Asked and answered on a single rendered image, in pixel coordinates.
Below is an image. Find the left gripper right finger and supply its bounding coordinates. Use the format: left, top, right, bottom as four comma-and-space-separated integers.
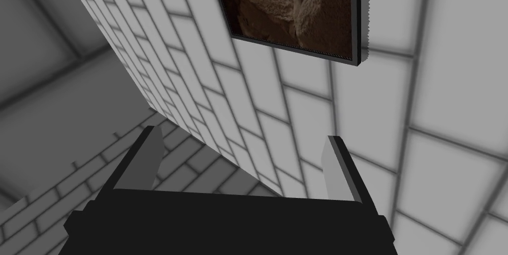
321, 135, 376, 210

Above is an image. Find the brown framed wall picture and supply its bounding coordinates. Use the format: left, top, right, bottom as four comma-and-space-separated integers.
208, 0, 363, 67

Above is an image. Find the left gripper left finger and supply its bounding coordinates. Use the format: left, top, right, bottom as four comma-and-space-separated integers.
100, 125, 164, 193

